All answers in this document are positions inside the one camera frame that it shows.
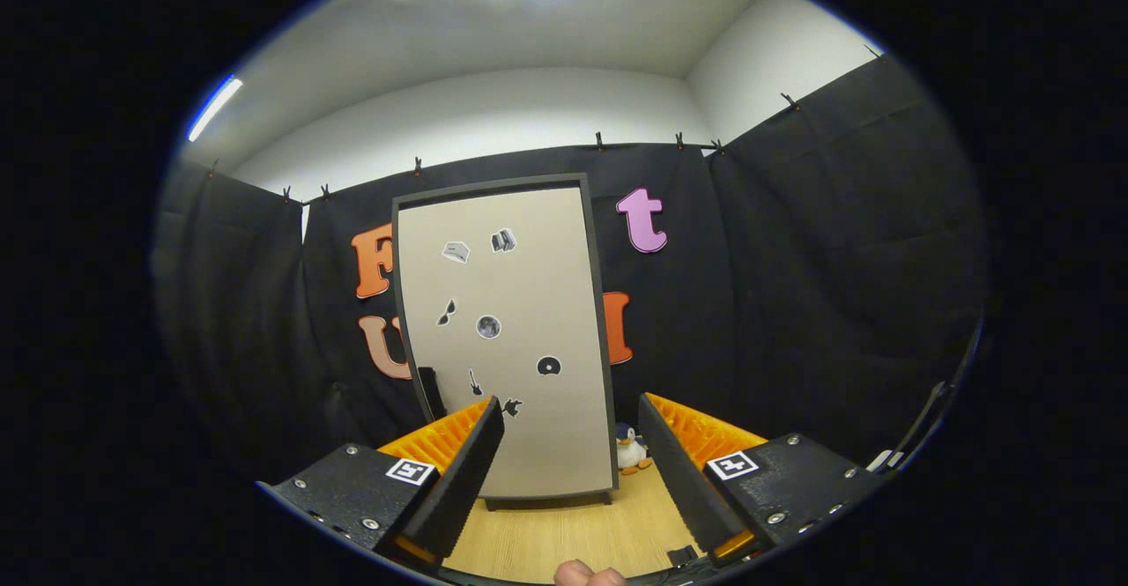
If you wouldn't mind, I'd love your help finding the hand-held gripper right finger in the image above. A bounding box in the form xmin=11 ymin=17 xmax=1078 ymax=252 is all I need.
xmin=638 ymin=392 xmax=882 ymax=565

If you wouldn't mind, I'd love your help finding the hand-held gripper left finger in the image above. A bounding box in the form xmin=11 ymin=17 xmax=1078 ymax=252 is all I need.
xmin=257 ymin=395 xmax=506 ymax=567

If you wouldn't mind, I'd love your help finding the beige shoe cabinet door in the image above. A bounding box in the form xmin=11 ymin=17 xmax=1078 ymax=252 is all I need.
xmin=398 ymin=186 xmax=613 ymax=499

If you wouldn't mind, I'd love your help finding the grey shoe cabinet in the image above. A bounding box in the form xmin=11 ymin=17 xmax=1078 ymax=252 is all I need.
xmin=390 ymin=172 xmax=620 ymax=512

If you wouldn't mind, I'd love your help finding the plush penguin toy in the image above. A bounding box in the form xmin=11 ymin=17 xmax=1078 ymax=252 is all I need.
xmin=614 ymin=423 xmax=654 ymax=477

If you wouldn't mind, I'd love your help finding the black backdrop cloth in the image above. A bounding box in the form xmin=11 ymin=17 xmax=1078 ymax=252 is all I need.
xmin=152 ymin=56 xmax=988 ymax=481

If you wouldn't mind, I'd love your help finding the narrow ceiling light strip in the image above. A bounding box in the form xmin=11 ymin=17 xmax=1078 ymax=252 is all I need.
xmin=187 ymin=78 xmax=244 ymax=143

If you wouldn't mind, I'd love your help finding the dark thin frame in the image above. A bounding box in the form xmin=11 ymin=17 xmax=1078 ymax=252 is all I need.
xmin=868 ymin=317 xmax=983 ymax=472

